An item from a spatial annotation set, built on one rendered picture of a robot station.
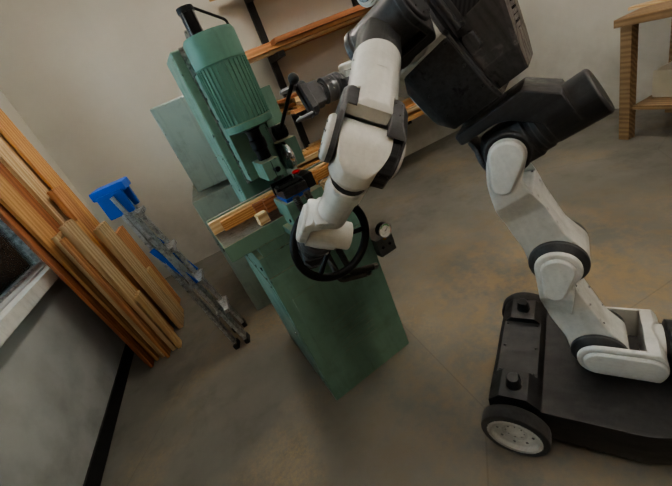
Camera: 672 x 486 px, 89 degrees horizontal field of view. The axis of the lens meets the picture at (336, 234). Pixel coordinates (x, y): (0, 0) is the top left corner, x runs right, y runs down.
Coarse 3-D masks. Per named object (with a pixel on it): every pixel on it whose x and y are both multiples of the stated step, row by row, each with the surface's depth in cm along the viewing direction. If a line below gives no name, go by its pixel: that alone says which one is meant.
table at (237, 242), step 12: (276, 216) 122; (240, 228) 125; (252, 228) 120; (264, 228) 118; (276, 228) 120; (288, 228) 116; (228, 240) 118; (240, 240) 115; (252, 240) 117; (264, 240) 119; (228, 252) 114; (240, 252) 116
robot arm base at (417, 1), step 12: (396, 0) 59; (408, 0) 58; (420, 0) 62; (408, 12) 59; (420, 12) 60; (420, 24) 61; (432, 24) 63; (348, 36) 68; (420, 36) 64; (432, 36) 64; (348, 48) 68; (408, 48) 67; (420, 48) 66; (408, 60) 69
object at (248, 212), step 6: (324, 168) 140; (318, 174) 140; (324, 174) 141; (318, 180) 140; (240, 210) 130; (246, 210) 129; (252, 210) 130; (234, 216) 128; (240, 216) 129; (246, 216) 130; (252, 216) 131; (222, 222) 126; (228, 222) 127; (234, 222) 128; (240, 222) 129; (228, 228) 128
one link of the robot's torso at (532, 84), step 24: (504, 96) 81; (528, 96) 75; (552, 96) 73; (576, 96) 72; (600, 96) 70; (480, 120) 82; (504, 120) 80; (528, 120) 77; (552, 120) 75; (576, 120) 74; (552, 144) 80
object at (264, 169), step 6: (276, 156) 126; (252, 162) 135; (258, 162) 129; (264, 162) 125; (270, 162) 125; (276, 162) 126; (258, 168) 131; (264, 168) 124; (270, 168) 125; (282, 168) 128; (258, 174) 137; (264, 174) 128; (270, 174) 126; (276, 174) 127; (282, 174) 128; (270, 180) 127
